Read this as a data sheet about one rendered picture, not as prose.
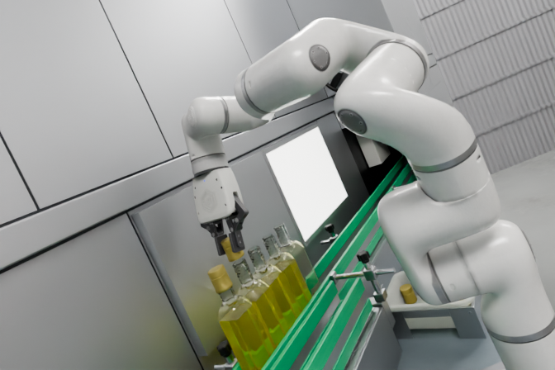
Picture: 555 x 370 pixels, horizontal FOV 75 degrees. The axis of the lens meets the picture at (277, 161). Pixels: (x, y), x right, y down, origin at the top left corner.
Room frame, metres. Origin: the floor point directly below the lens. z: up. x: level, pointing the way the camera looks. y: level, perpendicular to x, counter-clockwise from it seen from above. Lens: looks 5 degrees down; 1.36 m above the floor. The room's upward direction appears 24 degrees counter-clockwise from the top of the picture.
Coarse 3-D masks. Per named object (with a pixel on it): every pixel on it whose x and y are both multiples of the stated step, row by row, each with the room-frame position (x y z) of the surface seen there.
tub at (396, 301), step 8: (400, 272) 1.01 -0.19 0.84; (392, 280) 0.99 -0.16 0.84; (400, 280) 1.00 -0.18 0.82; (408, 280) 1.00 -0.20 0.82; (392, 288) 0.96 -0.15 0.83; (392, 296) 0.94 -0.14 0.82; (400, 296) 0.97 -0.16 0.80; (416, 296) 0.98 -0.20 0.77; (472, 296) 0.78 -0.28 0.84; (392, 304) 0.92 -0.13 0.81; (400, 304) 0.95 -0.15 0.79; (408, 304) 0.85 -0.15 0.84; (416, 304) 0.84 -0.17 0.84; (424, 304) 0.82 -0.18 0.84; (448, 304) 0.79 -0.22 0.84; (456, 304) 0.78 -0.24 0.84; (464, 304) 0.77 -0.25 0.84
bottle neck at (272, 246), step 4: (264, 236) 0.84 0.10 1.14; (268, 236) 0.84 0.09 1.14; (272, 236) 0.82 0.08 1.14; (264, 240) 0.82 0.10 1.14; (268, 240) 0.82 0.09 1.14; (272, 240) 0.82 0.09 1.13; (276, 240) 0.84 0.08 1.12; (264, 244) 0.83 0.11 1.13; (268, 244) 0.82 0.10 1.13; (272, 244) 0.82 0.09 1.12; (276, 244) 0.83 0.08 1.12; (268, 248) 0.82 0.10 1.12; (272, 248) 0.82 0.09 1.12; (276, 248) 0.82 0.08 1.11; (268, 252) 0.83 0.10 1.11; (272, 252) 0.82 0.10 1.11; (276, 252) 0.82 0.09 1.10; (280, 252) 0.83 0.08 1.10; (272, 256) 0.82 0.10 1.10; (276, 256) 0.82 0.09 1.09
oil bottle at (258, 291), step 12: (240, 288) 0.73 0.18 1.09; (252, 288) 0.72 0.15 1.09; (264, 288) 0.73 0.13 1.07; (252, 300) 0.71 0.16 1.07; (264, 300) 0.72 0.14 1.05; (264, 312) 0.71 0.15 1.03; (276, 312) 0.73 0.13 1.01; (264, 324) 0.70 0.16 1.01; (276, 324) 0.72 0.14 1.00; (276, 336) 0.71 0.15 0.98
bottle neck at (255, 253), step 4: (252, 248) 0.80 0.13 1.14; (256, 248) 0.78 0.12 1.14; (248, 252) 0.78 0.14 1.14; (252, 252) 0.77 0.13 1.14; (256, 252) 0.77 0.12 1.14; (260, 252) 0.78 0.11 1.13; (252, 256) 0.78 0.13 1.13; (256, 256) 0.77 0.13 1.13; (260, 256) 0.78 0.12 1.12; (252, 260) 0.78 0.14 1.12; (256, 260) 0.77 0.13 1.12; (260, 260) 0.77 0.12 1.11; (264, 260) 0.78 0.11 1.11; (256, 264) 0.77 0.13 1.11; (260, 264) 0.77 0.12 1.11; (264, 264) 0.78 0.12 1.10; (256, 268) 0.78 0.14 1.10; (260, 268) 0.77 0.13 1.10; (264, 268) 0.77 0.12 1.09
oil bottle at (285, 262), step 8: (280, 256) 0.82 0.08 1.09; (288, 256) 0.83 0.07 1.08; (272, 264) 0.81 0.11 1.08; (280, 264) 0.80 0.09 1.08; (288, 264) 0.81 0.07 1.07; (296, 264) 0.83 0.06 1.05; (288, 272) 0.80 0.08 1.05; (296, 272) 0.83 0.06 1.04; (288, 280) 0.80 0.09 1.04; (296, 280) 0.82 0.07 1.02; (304, 280) 0.84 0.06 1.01; (296, 288) 0.81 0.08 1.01; (304, 288) 0.83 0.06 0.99; (296, 296) 0.80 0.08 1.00; (304, 296) 0.82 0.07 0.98; (296, 304) 0.80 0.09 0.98; (304, 304) 0.81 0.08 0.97
